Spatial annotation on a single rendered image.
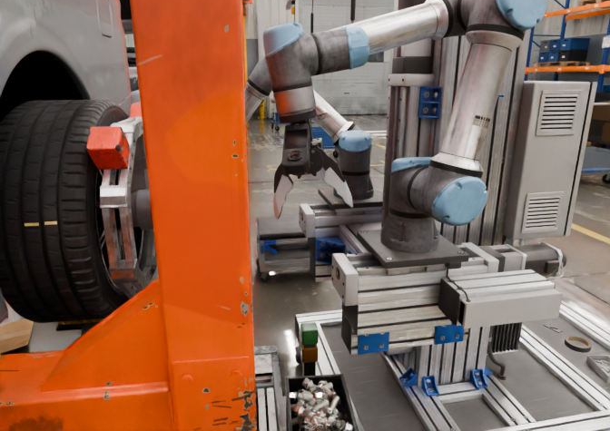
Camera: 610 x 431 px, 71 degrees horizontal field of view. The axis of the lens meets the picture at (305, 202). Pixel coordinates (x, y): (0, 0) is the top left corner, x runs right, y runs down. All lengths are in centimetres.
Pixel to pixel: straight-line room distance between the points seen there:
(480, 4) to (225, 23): 55
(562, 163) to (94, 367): 132
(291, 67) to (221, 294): 42
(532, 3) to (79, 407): 116
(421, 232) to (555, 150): 53
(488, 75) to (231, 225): 61
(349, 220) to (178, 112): 99
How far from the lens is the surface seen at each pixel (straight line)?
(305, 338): 109
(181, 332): 85
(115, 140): 114
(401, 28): 104
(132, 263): 121
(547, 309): 126
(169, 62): 72
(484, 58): 101
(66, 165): 118
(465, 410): 163
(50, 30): 144
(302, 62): 80
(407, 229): 112
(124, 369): 93
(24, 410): 101
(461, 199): 98
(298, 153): 74
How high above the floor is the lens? 124
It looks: 16 degrees down
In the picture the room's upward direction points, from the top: straight up
